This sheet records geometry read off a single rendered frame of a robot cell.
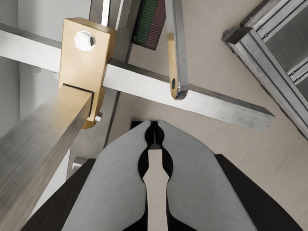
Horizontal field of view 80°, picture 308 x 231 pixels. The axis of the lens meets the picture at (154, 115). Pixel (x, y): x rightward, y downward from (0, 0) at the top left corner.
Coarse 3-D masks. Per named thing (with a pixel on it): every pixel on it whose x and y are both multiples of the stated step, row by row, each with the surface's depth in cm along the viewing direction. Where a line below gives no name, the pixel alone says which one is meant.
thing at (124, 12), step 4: (124, 0) 23; (128, 0) 26; (120, 4) 22; (124, 4) 23; (128, 4) 27; (120, 8) 22; (124, 8) 24; (128, 8) 29; (120, 12) 23; (124, 12) 25; (128, 12) 30; (120, 16) 23; (124, 16) 27; (120, 20) 24; (124, 20) 28; (116, 24) 23; (120, 24) 25; (124, 24) 29; (116, 28) 23
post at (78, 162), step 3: (75, 159) 46; (78, 159) 46; (81, 159) 46; (84, 159) 46; (87, 159) 47; (75, 162) 45; (78, 162) 45; (81, 162) 45; (84, 162) 46; (72, 165) 45; (75, 165) 45; (78, 165) 45; (81, 165) 45; (72, 168) 45; (75, 168) 44; (78, 168) 44; (72, 171) 43; (75, 171) 43; (72, 174) 42; (69, 177) 41
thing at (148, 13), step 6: (150, 0) 30; (156, 0) 30; (144, 6) 31; (150, 6) 31; (144, 12) 31; (150, 12) 31; (144, 18) 32; (150, 18) 32; (144, 24) 32; (138, 30) 32; (144, 30) 33; (138, 36) 33; (144, 36) 33; (138, 42) 33; (144, 42) 33
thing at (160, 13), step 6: (162, 0) 30; (162, 6) 31; (156, 12) 31; (162, 12) 31; (156, 18) 32; (162, 18) 32; (156, 24) 32; (162, 24) 32; (150, 30) 33; (156, 30) 33; (150, 36) 33; (156, 36) 33; (150, 42) 34; (156, 42) 34
